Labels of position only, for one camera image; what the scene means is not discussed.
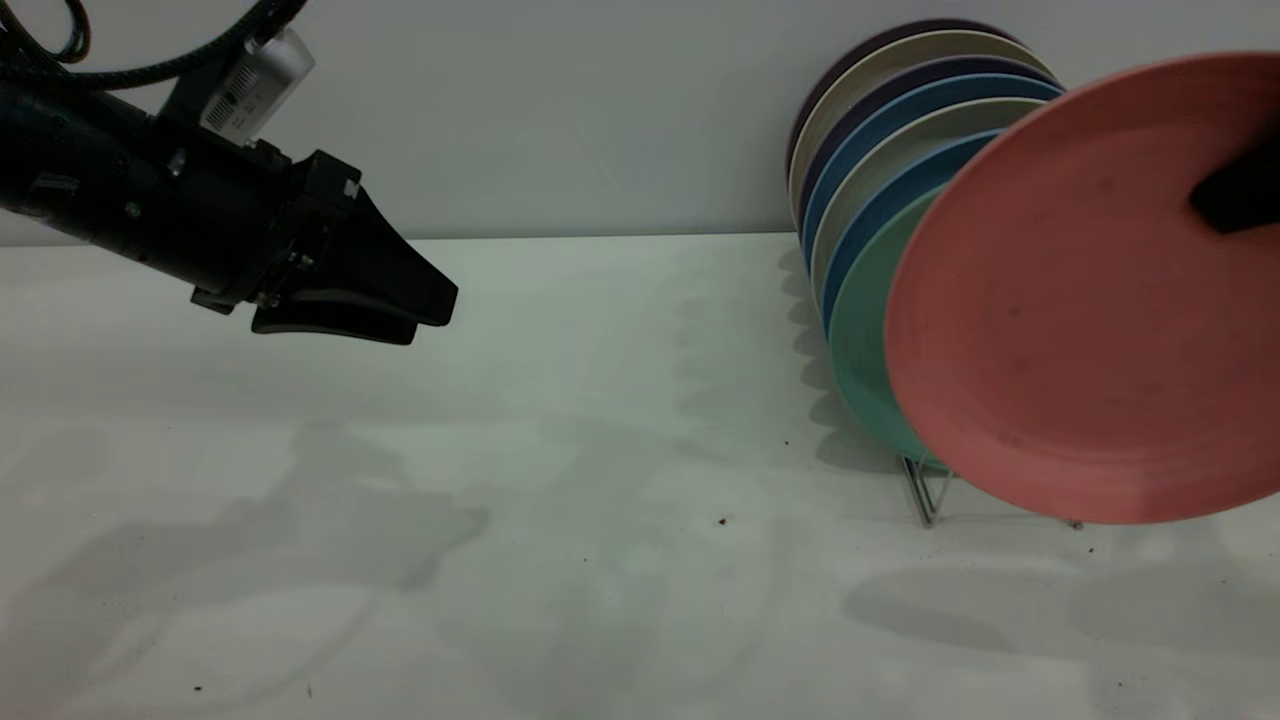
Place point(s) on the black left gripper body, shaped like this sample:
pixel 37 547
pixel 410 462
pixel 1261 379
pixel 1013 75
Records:
pixel 240 220

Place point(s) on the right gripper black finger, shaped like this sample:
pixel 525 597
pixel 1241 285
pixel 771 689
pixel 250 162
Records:
pixel 1245 190

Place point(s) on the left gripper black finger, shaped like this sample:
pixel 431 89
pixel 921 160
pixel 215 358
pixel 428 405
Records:
pixel 340 318
pixel 385 275

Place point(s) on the pink round plate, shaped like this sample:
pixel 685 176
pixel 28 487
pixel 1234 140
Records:
pixel 1070 320

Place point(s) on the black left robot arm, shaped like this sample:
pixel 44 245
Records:
pixel 70 160

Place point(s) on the medium blue round plate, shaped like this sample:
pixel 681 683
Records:
pixel 930 95

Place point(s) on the navy purple round plate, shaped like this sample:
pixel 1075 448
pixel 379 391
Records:
pixel 920 75

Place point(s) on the beige round plate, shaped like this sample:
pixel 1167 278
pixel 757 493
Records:
pixel 920 50
pixel 900 150

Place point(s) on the dark blue round plate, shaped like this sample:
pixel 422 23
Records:
pixel 890 205

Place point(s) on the dark purple round plate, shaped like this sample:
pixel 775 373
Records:
pixel 900 33

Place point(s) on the green round plate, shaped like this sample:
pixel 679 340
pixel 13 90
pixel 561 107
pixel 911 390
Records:
pixel 860 340

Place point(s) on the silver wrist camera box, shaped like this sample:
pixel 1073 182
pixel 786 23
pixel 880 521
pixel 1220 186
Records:
pixel 255 85

